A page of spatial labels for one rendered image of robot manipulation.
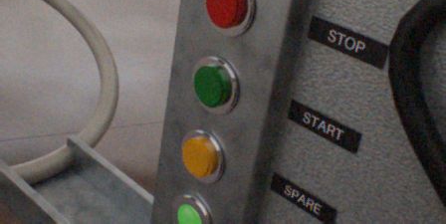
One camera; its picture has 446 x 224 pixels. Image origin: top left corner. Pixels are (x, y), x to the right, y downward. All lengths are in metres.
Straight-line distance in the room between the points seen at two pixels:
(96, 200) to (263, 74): 0.51
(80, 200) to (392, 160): 0.55
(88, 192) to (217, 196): 0.45
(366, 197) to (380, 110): 0.05
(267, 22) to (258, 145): 0.07
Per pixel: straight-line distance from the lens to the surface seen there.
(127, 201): 0.78
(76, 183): 0.83
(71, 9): 1.07
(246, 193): 0.36
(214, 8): 0.33
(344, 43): 0.31
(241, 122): 0.35
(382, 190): 0.33
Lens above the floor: 1.57
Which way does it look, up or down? 27 degrees down
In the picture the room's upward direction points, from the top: 10 degrees clockwise
